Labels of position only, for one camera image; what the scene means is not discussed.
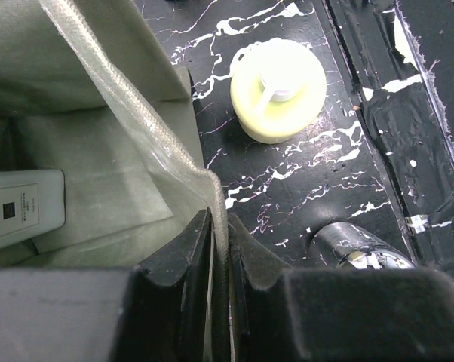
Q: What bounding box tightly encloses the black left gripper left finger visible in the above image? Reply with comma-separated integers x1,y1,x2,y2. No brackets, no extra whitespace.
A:
112,209,213,361

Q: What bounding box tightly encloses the small silver cap bottle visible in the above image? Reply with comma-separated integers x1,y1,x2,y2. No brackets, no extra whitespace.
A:
308,222,415,270

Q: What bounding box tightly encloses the green canvas bag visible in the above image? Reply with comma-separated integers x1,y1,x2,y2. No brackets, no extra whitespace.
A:
0,1,228,268

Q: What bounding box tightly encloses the yellow round pump bottle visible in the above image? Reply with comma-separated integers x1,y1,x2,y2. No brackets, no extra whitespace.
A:
230,38,327,144

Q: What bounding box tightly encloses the white rectangular bottle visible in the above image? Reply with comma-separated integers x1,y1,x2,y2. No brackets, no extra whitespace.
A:
0,170,66,249

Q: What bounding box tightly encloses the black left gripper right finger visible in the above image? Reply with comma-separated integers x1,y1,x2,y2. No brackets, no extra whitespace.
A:
229,214,454,361

